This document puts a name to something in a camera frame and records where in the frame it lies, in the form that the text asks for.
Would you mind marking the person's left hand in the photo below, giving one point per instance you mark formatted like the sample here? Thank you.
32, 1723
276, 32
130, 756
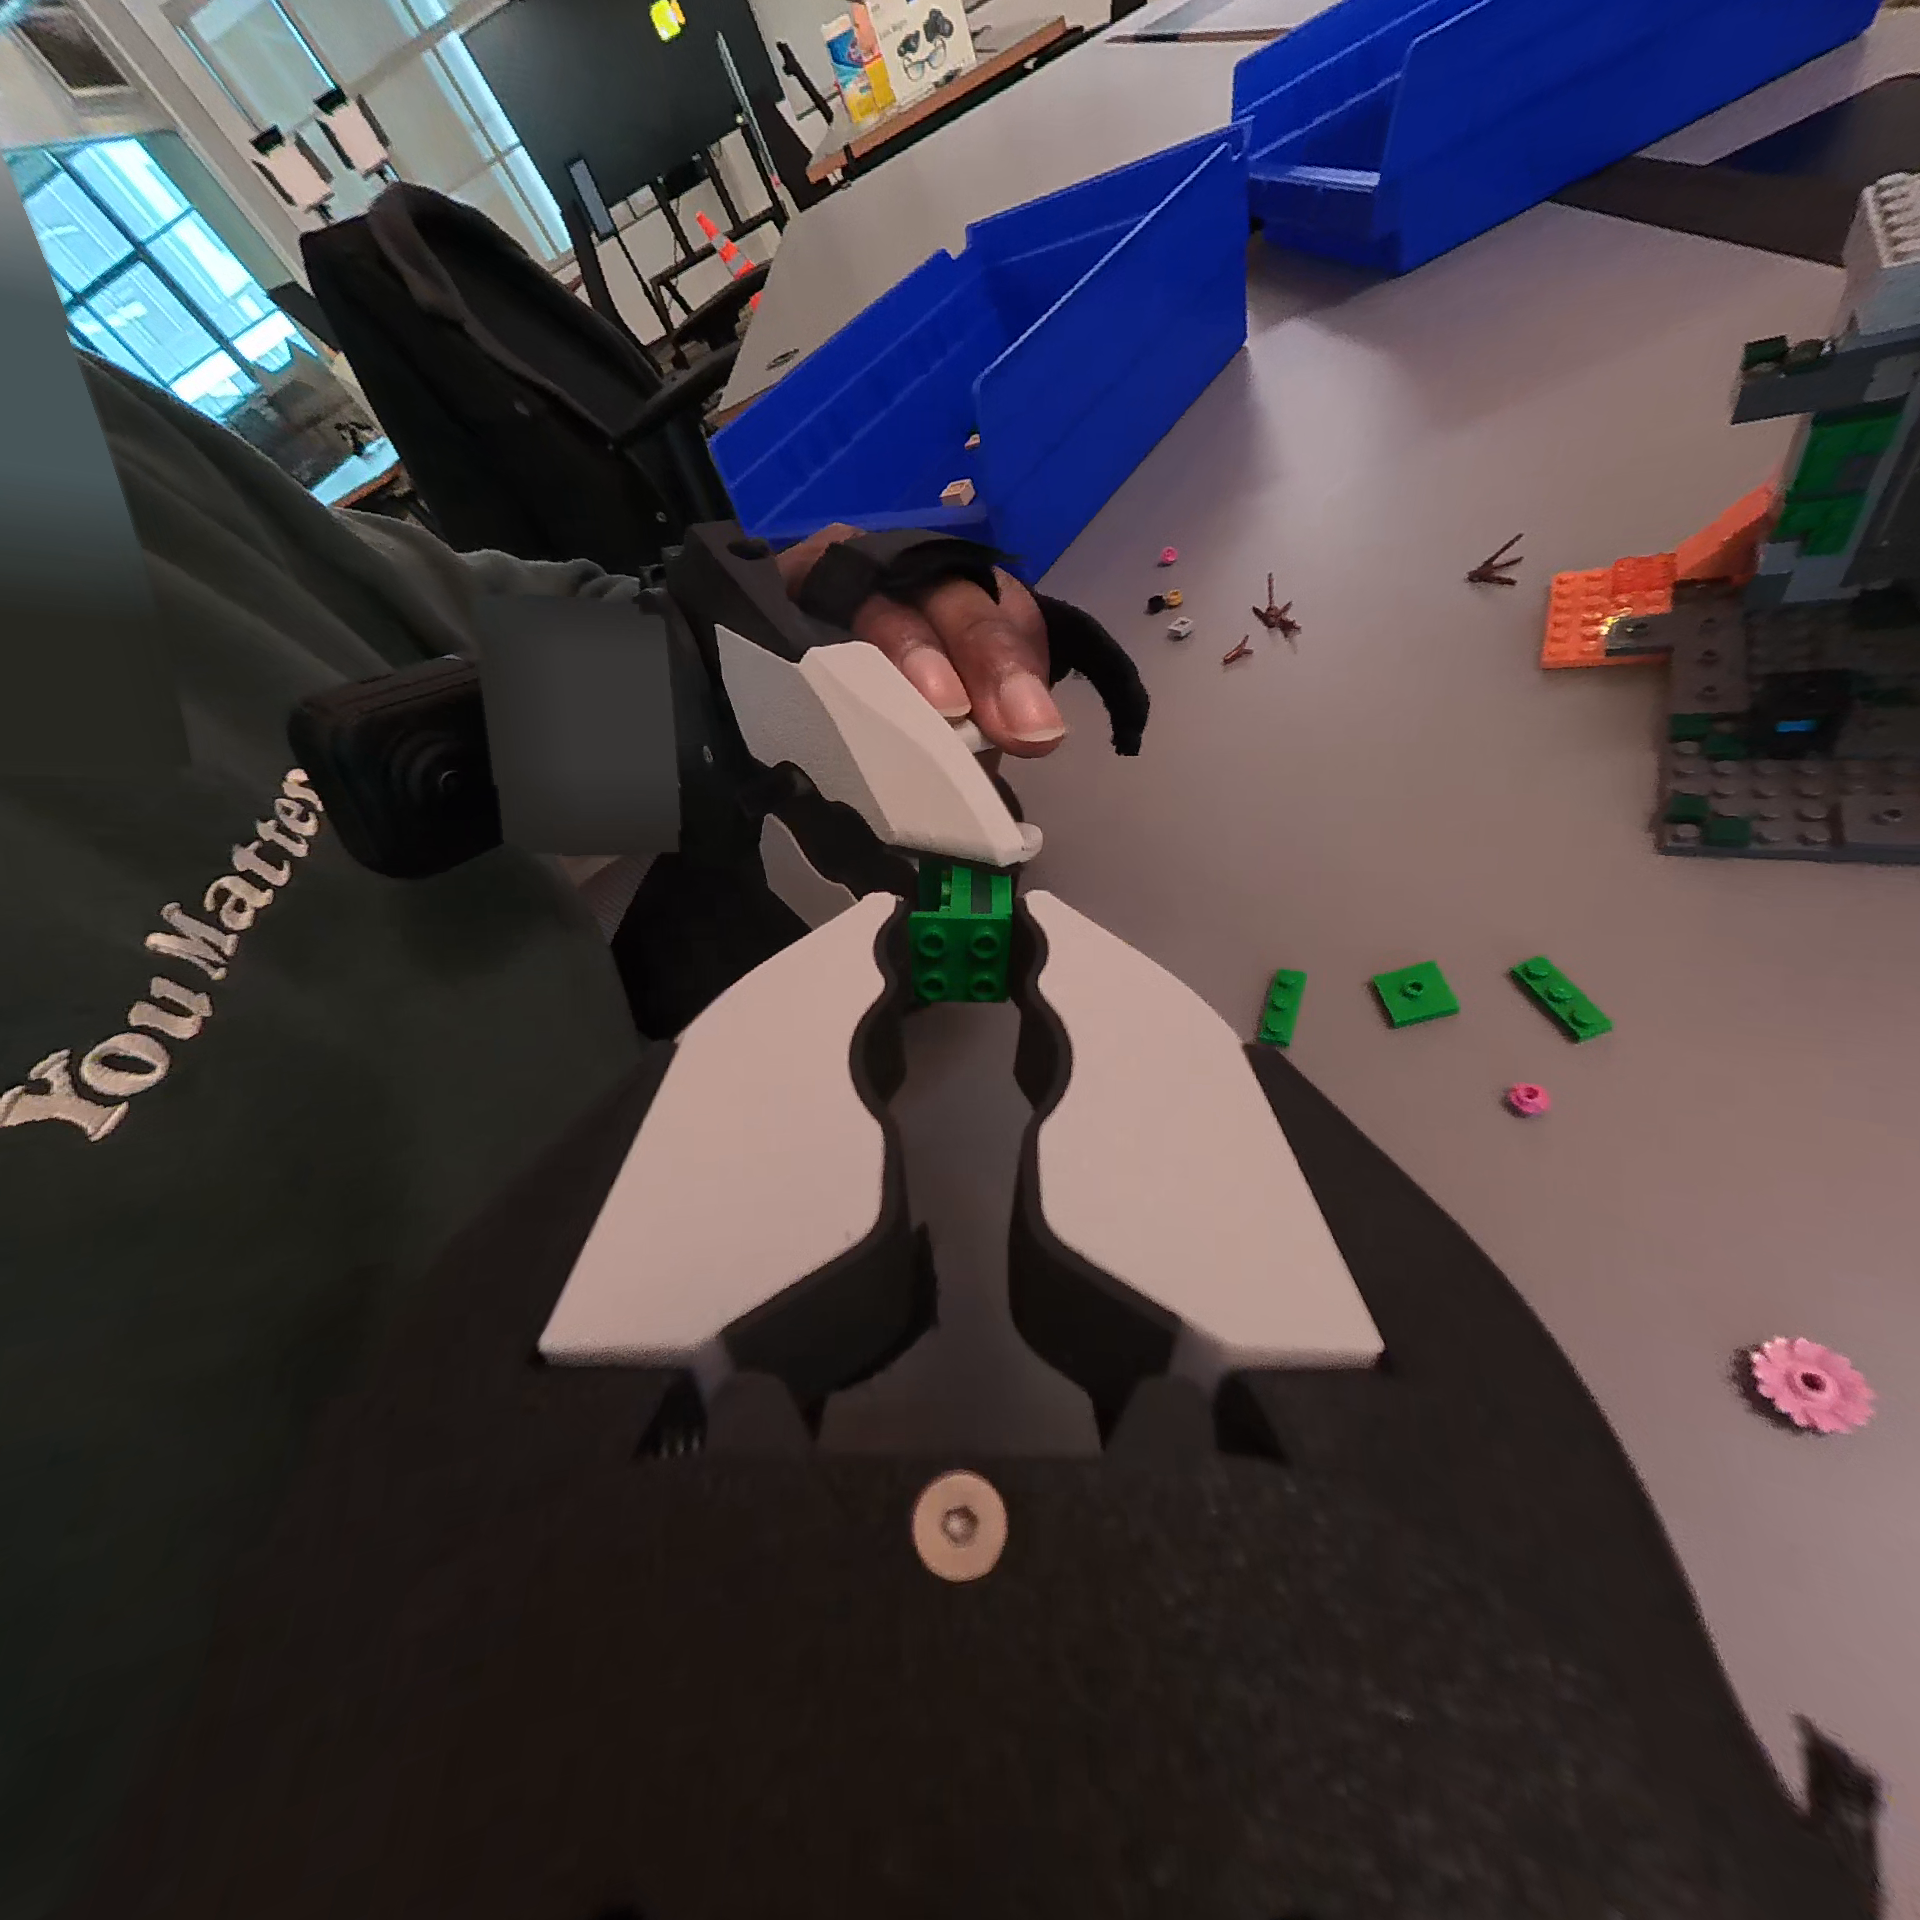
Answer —
1005, 674

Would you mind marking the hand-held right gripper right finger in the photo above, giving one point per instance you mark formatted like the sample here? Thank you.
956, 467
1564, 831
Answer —
1200, 1201

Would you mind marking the person's left forearm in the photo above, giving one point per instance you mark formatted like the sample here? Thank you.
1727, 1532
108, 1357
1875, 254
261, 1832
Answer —
525, 583

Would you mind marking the small pink round stud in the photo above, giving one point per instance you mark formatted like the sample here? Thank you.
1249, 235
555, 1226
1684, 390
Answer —
1527, 1101

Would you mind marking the green brick assembly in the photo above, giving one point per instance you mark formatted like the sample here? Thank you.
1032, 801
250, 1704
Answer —
961, 944

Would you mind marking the square green plate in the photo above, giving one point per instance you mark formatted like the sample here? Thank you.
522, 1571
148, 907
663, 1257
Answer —
1413, 995

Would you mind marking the black display screen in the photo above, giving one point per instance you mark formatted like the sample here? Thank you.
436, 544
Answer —
631, 74

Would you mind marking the small green plate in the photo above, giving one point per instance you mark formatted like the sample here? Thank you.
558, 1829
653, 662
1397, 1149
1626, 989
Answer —
1282, 1008

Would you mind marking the far office table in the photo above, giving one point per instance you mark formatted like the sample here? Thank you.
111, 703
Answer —
1034, 74

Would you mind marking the person's green sweatshirt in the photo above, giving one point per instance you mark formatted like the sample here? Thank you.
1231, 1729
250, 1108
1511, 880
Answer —
224, 630

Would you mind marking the white printed box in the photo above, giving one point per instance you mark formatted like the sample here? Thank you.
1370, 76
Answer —
930, 53

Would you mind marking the long green plate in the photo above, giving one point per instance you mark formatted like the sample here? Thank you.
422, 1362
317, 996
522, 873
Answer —
1561, 999

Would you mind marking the orange traffic cone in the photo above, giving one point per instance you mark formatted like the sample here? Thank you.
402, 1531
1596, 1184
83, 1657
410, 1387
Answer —
728, 248

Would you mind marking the black screen stand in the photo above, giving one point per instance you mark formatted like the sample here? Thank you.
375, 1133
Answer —
675, 224

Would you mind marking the toy brick building model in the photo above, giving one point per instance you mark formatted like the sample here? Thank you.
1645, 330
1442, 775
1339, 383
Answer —
1770, 750

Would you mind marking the pink flower piece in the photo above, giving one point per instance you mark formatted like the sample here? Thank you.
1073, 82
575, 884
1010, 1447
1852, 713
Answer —
1810, 1383

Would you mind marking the white device on stand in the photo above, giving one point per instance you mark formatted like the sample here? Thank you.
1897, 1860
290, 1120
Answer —
293, 169
357, 133

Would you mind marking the black office chair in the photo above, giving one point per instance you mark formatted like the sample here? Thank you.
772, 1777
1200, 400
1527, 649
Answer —
450, 345

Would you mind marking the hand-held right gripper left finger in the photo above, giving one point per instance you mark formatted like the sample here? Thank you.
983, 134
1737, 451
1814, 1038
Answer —
704, 1184

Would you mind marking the office window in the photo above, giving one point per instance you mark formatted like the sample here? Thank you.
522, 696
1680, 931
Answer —
151, 285

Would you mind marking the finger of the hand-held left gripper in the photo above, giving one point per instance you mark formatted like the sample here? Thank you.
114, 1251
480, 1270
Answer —
884, 764

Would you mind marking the blue storage bin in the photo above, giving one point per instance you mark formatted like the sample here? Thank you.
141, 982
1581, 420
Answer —
1111, 345
840, 434
1501, 165

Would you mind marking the colourful printed box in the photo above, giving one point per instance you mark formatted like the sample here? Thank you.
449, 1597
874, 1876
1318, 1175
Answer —
855, 68

